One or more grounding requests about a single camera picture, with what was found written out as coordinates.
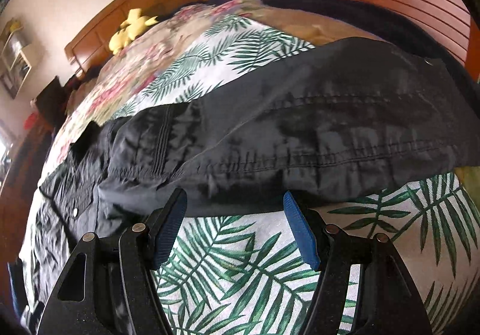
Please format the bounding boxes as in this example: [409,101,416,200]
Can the black jacket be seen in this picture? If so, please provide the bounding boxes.
[22,38,479,334]

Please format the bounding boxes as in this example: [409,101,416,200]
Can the folded blue garment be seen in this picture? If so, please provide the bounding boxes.
[7,258,29,320]

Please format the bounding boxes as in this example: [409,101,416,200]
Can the palm leaf bedspread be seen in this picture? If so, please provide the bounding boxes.
[98,16,479,334]

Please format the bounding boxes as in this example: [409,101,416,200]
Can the long wooden desk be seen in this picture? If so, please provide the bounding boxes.
[1,124,51,282]

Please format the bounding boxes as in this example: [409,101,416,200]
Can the wooden chair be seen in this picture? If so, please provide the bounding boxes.
[34,77,69,129]

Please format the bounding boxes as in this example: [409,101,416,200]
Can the floral quilt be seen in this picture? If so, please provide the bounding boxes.
[41,0,374,177]

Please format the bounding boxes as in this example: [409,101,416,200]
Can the yellow plush toy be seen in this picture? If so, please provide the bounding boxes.
[108,8,159,55]

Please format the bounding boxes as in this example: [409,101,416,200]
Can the wooden headboard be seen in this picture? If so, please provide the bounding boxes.
[64,0,208,74]

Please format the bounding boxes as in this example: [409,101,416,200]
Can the white wall shelf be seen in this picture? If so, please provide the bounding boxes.
[1,19,38,99]

